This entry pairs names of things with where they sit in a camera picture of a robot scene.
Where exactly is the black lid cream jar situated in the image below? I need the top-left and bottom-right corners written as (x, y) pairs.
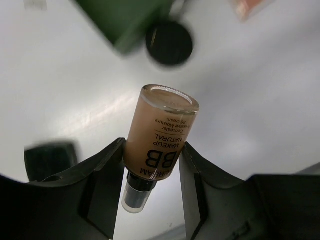
top-left (145, 21), bottom-right (194, 67)

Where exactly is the foundation bottle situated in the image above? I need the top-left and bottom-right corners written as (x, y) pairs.
top-left (121, 84), bottom-right (200, 214)

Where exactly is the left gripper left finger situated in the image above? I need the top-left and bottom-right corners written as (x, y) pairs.
top-left (0, 137), bottom-right (126, 240)

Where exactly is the black square compact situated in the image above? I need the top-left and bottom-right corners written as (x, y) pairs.
top-left (24, 140), bottom-right (78, 182)

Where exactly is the eyeshadow palette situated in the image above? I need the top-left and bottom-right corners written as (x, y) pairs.
top-left (228, 0), bottom-right (274, 22)

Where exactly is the three-drawer organizer box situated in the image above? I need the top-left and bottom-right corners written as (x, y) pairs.
top-left (74, 0), bottom-right (186, 55)

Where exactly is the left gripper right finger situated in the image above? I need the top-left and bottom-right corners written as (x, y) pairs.
top-left (179, 143), bottom-right (320, 240)

